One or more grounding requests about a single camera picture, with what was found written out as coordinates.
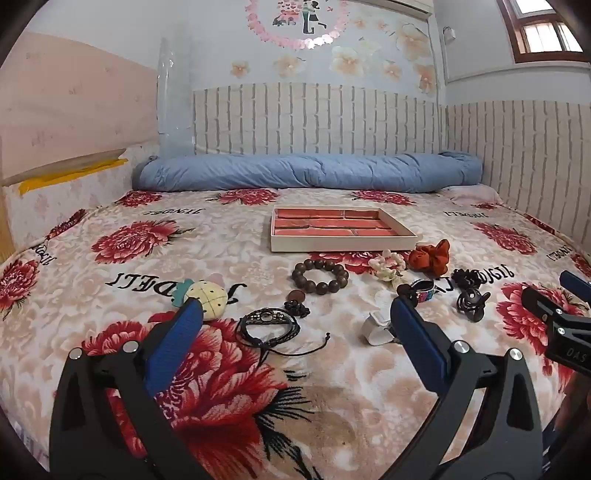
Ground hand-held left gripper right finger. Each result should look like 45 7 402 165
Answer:
390 295 546 480

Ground brick pattern cardboard tray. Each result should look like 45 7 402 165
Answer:
269 206 423 253

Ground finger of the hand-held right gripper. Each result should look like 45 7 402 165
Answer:
560 271 591 297
522 286 575 326

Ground pink pillow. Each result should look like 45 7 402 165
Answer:
443 184 504 206

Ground orange fabric scrunchie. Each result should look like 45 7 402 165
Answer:
409 239 451 276

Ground round couple wall sticker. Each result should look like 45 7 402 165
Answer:
245 0 352 49

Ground white pink flower hair tie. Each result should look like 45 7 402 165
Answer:
368 249 409 282

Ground yellow tape strip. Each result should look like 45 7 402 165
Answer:
17 158 129 195

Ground clear plastic sheet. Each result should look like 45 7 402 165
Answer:
156 37 195 158

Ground black hair clip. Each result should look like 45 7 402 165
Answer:
456 288 491 322

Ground flower wall stickers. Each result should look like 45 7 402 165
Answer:
230 16 438 95

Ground white air conditioner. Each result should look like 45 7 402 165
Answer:
383 0 435 19

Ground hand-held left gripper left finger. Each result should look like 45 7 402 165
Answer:
48 298 218 480

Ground red floral blanket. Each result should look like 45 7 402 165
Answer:
0 187 591 480

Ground pale pink board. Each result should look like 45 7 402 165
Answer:
0 31 160 185

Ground rolled blue quilt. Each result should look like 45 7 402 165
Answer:
133 151 485 193

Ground black hair tie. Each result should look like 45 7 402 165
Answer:
451 268 481 289

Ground pineapple shaped hair clip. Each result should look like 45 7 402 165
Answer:
167 278 228 321

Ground black braided cord bracelet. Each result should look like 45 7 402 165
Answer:
235 308 331 356

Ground wooden frame window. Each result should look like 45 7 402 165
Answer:
501 0 591 65

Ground brown wooden bead bracelet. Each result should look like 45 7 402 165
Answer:
292 258 350 296

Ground white hair clip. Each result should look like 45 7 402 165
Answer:
361 311 402 346

